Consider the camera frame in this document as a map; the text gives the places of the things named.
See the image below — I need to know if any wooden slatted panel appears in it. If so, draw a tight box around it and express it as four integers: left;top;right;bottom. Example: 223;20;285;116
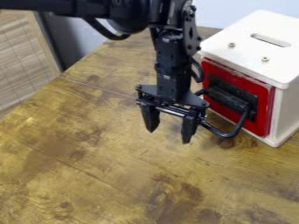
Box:
0;10;61;111

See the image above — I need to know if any red drawer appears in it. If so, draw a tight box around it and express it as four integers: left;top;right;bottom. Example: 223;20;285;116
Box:
200;58;276;137

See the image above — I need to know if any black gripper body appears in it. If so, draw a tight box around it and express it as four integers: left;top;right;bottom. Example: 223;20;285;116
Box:
136;55;209;116

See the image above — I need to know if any white wooden box cabinet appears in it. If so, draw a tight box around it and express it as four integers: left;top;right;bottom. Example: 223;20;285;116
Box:
200;10;299;147

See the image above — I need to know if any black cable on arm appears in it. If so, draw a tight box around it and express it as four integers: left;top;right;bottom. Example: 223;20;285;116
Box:
188;55;205;84

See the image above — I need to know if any black metal drawer handle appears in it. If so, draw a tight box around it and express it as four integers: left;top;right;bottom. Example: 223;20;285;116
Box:
196;74;257;138

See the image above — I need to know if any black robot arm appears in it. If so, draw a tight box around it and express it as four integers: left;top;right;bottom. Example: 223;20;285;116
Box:
0;0;208;144

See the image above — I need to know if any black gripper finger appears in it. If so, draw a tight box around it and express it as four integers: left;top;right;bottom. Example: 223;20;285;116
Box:
140;104;160;132
181;115;199;144

